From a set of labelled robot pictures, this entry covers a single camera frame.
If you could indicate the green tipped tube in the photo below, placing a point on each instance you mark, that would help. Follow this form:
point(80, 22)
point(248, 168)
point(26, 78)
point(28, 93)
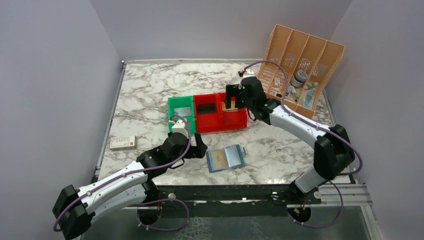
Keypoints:
point(311, 85)

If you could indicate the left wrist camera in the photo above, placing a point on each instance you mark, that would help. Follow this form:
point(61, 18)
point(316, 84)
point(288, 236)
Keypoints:
point(180, 127)

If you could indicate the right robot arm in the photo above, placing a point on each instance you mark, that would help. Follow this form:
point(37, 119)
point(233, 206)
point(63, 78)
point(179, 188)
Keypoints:
point(331, 145)

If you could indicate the round grey jar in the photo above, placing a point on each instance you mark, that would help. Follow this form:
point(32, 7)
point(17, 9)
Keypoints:
point(299, 78)

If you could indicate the small white red box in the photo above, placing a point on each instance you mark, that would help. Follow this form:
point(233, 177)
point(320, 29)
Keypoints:
point(123, 143)

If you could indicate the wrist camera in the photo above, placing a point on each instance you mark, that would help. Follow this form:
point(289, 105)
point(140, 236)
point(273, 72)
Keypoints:
point(246, 73)
point(180, 127)

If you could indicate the silver card in bin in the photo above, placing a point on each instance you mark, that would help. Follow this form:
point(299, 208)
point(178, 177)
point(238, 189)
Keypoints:
point(183, 111)

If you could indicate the right red plastic bin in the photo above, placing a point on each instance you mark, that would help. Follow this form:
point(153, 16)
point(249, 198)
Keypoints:
point(232, 118)

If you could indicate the light blue packet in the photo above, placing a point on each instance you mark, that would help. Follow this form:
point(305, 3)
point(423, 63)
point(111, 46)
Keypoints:
point(307, 99)

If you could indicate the green plastic bin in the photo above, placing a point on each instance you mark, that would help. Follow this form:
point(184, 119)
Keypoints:
point(183, 106)

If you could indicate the middle red plastic bin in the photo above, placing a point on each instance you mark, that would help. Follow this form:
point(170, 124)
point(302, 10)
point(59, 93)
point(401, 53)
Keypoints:
point(209, 122)

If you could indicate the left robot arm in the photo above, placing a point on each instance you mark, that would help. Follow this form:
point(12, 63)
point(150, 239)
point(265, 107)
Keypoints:
point(77, 208)

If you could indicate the blue leather card holder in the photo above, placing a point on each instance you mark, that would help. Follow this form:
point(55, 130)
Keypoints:
point(234, 156)

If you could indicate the black card in bin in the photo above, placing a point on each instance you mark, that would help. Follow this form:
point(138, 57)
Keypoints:
point(209, 108)

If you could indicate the small items in organizer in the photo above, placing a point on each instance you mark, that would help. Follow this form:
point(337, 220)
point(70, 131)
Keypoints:
point(277, 89)

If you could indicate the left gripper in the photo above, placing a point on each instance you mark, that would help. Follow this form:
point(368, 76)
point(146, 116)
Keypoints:
point(197, 151)

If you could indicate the peach desk organizer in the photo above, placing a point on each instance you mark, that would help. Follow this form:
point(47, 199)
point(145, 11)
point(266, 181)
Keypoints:
point(289, 50)

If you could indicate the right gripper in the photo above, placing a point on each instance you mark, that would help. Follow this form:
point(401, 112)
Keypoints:
point(233, 90)

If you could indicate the red plastic bin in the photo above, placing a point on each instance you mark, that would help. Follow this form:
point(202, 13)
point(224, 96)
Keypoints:
point(209, 122)
point(232, 118)

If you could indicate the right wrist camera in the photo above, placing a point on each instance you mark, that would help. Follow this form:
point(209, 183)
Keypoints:
point(246, 73)

